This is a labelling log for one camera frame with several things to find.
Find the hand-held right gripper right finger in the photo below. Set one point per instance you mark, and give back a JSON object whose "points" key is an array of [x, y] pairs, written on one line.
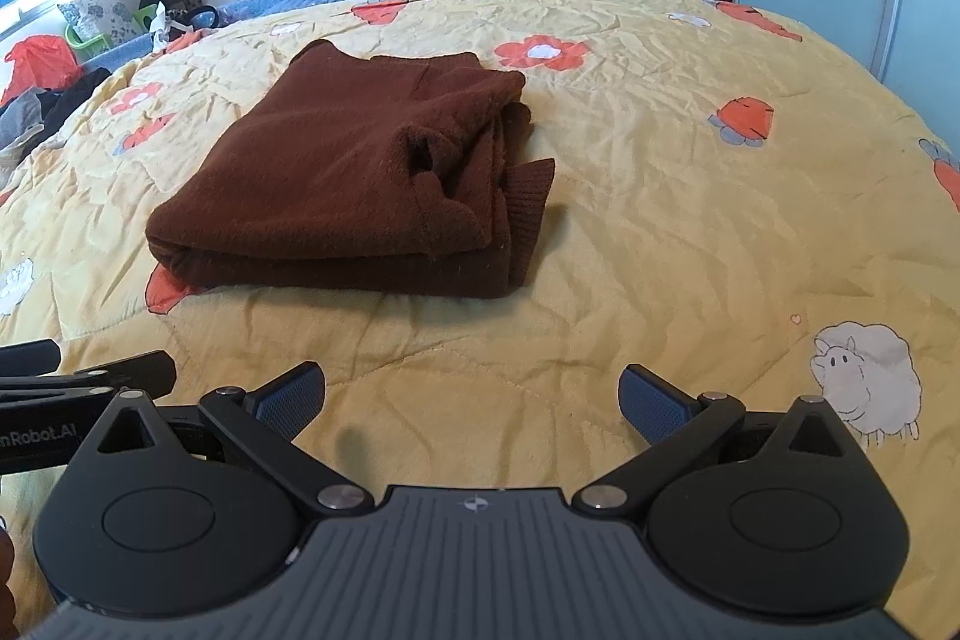
{"points": [[652, 404]]}

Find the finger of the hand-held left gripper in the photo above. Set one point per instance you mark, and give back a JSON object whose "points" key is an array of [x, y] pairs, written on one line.
{"points": [[146, 374], [30, 356]]}

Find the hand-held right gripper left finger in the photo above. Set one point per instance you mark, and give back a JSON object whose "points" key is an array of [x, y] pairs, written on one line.
{"points": [[292, 396]]}

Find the brown knit sweater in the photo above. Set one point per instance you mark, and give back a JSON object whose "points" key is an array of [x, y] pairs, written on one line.
{"points": [[322, 183]]}

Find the yellow printed quilt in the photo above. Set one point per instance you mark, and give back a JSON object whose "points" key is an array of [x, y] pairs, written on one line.
{"points": [[675, 235]]}

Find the grey garment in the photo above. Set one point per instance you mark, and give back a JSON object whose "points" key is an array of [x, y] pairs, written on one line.
{"points": [[19, 115]]}

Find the black garment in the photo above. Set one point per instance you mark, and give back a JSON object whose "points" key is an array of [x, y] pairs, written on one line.
{"points": [[71, 93]]}

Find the orange plastic bag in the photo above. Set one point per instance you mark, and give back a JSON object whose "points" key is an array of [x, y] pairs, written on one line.
{"points": [[41, 63]]}

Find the green plastic stool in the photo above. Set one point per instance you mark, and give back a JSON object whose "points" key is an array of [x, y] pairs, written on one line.
{"points": [[82, 44]]}

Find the white plastic bag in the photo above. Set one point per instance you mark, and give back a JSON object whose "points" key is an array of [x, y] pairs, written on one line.
{"points": [[161, 29]]}

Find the grey floral pillow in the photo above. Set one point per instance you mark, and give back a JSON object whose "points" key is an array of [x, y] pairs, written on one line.
{"points": [[101, 14]]}

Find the white window sill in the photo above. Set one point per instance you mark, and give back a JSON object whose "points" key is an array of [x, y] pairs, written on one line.
{"points": [[37, 6]]}

